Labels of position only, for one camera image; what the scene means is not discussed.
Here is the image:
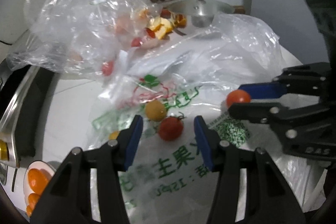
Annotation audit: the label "clear plastic bag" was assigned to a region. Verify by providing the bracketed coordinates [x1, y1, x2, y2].
[7, 0, 171, 88]

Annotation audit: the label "printed plastic bag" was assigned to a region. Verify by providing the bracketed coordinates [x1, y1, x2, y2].
[88, 13, 328, 224]

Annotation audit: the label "cut fruit pieces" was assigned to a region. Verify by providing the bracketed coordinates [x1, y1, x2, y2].
[146, 14, 187, 40]

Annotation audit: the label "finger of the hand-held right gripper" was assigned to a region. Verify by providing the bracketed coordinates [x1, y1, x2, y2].
[238, 63, 330, 101]
[228, 102, 336, 144]

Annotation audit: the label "yellow-green cherry tomato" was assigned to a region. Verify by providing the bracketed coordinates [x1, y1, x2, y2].
[145, 100, 167, 122]

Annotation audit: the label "white plate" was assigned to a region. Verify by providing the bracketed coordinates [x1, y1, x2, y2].
[23, 160, 57, 217]

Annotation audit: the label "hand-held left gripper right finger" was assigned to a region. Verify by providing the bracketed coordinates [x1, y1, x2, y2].
[194, 116, 306, 224]

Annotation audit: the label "steel gas stove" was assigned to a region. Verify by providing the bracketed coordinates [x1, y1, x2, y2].
[0, 63, 56, 186]

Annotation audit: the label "small steel pot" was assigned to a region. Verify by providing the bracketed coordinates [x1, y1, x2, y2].
[167, 0, 246, 28]

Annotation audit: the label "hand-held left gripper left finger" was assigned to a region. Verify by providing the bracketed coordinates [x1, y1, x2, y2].
[30, 115, 143, 224]

